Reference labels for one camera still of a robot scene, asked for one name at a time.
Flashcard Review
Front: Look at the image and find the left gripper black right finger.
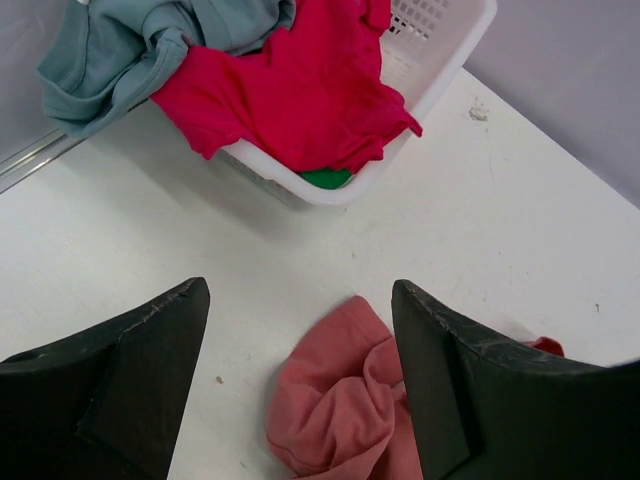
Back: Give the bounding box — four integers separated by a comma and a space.
391, 280, 639, 479

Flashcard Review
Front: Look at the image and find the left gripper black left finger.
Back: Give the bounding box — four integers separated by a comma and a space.
1, 277, 210, 479

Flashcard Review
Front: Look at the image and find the salmon pink t-shirt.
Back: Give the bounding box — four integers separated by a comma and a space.
266, 295, 424, 479

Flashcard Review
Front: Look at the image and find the green t-shirt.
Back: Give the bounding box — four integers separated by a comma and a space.
298, 169, 352, 190

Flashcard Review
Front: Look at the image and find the grey-blue t-shirt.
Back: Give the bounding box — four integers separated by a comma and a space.
37, 0, 296, 138

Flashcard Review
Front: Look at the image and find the magenta red t-shirt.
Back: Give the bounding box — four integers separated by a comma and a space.
151, 1, 422, 174

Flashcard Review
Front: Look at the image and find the white plastic laundry basket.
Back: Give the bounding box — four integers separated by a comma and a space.
212, 1, 497, 206

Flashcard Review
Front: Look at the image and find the aluminium rail frame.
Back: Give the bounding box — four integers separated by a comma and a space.
0, 130, 83, 194

